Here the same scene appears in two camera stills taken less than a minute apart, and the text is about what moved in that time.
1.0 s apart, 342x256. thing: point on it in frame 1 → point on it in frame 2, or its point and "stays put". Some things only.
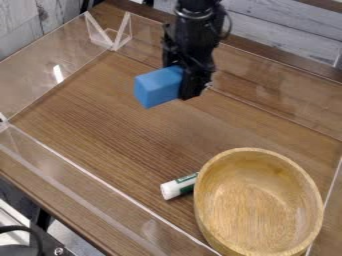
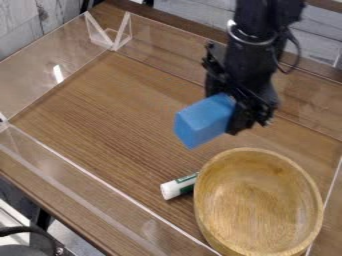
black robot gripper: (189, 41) → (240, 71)
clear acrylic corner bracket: (107, 37) stays put
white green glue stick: (179, 187) stays put
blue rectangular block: (157, 86) → (204, 119)
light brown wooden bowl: (258, 205) stays put
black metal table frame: (14, 198) stays put
